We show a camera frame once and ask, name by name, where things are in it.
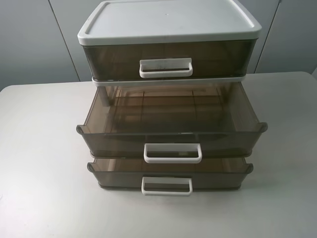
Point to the smoky plastic drawer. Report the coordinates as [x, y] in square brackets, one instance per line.
[170, 179]
[169, 61]
[213, 120]

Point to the lower smoky plastic drawer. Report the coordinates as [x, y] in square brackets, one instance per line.
[170, 179]

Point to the upper smoky plastic drawer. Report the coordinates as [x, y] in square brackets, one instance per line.
[169, 61]

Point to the middle smoky plastic drawer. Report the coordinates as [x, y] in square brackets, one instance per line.
[213, 120]

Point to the white drawer cabinet frame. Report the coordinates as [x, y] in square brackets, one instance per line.
[132, 22]

